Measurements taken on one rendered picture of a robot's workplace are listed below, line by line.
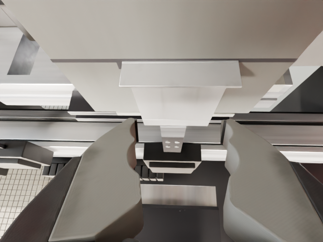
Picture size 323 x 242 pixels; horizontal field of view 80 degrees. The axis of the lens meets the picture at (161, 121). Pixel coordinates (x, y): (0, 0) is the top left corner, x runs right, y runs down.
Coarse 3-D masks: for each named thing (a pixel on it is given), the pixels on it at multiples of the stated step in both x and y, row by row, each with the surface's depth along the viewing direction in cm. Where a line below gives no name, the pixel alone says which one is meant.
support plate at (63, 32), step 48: (48, 0) 10; (96, 0) 10; (144, 0) 10; (192, 0) 10; (240, 0) 10; (288, 0) 10; (48, 48) 14; (96, 48) 13; (144, 48) 13; (192, 48) 13; (240, 48) 13; (288, 48) 13; (96, 96) 20; (240, 96) 19
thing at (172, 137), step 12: (168, 132) 28; (180, 132) 28; (144, 144) 41; (156, 144) 41; (168, 144) 34; (180, 144) 34; (192, 144) 41; (144, 156) 40; (156, 156) 40; (168, 156) 40; (180, 156) 40; (192, 156) 40; (156, 168) 41; (168, 168) 40; (180, 168) 40; (192, 168) 40
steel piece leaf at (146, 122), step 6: (144, 120) 25; (150, 120) 25; (156, 120) 25; (162, 120) 25; (168, 120) 24; (174, 120) 24; (180, 120) 24; (186, 120) 24; (192, 120) 24; (198, 120) 24; (204, 120) 24; (210, 120) 24
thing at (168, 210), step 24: (144, 192) 21; (168, 192) 21; (192, 192) 21; (144, 216) 19; (168, 216) 19; (192, 216) 19; (216, 216) 19; (144, 240) 19; (168, 240) 19; (192, 240) 18; (216, 240) 18
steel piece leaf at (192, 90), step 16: (128, 64) 14; (144, 64) 14; (160, 64) 14; (176, 64) 14; (192, 64) 14; (208, 64) 14; (224, 64) 14; (128, 80) 14; (144, 80) 14; (160, 80) 14; (176, 80) 14; (192, 80) 14; (208, 80) 13; (224, 80) 13; (240, 80) 13; (144, 96) 19; (160, 96) 19; (176, 96) 19; (192, 96) 19; (208, 96) 19; (144, 112) 23; (160, 112) 22; (176, 112) 22; (192, 112) 22; (208, 112) 22
